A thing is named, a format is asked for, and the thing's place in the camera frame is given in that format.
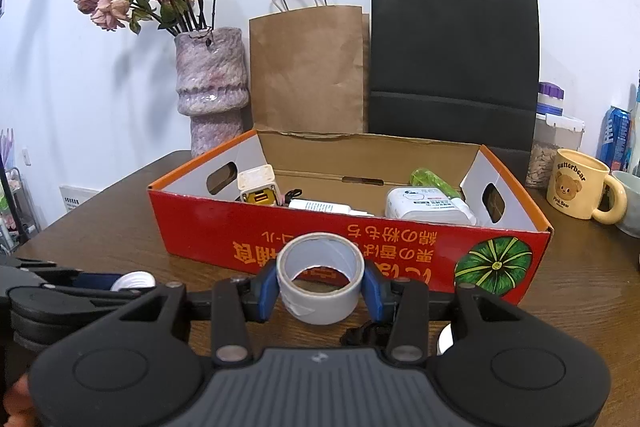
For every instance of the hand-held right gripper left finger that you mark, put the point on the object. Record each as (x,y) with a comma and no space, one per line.
(265,289)

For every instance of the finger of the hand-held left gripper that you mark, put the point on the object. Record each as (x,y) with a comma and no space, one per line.
(75,299)
(95,281)

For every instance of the white screw cap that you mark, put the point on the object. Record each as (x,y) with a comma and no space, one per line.
(132,281)

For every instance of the small white dropper bottle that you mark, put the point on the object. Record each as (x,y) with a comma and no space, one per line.
(320,206)

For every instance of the green spray bottle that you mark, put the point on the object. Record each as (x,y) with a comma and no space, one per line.
(430,179)

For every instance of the black paper bag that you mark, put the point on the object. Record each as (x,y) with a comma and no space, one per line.
(450,47)

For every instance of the white round lid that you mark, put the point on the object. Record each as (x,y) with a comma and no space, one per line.
(444,339)

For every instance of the yellow bear mug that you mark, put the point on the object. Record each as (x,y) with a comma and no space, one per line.
(575,192)

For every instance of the white tape roll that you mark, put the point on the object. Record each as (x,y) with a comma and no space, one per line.
(320,307)

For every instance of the brown paper bag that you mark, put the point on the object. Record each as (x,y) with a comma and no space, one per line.
(305,67)

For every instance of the purple lidded jar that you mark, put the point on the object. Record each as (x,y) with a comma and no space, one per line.
(550,97)

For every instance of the clear seed container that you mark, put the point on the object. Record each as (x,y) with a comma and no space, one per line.
(542,162)

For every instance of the person's left hand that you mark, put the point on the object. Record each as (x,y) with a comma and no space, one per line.
(22,402)

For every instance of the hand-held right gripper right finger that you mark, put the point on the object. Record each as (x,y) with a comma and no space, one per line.
(372,292)

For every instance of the pink marbled ceramic vase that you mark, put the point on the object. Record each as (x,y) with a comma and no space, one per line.
(210,77)

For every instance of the white printed box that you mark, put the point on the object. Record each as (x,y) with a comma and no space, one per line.
(75,199)

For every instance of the white wall switch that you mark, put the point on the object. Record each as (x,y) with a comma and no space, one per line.
(26,158)

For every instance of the white wipes pack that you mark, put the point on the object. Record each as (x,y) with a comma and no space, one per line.
(420,204)

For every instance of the blue drink can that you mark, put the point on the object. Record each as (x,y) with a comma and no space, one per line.
(612,137)

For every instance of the red cardboard box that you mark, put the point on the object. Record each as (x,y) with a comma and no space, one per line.
(210,227)

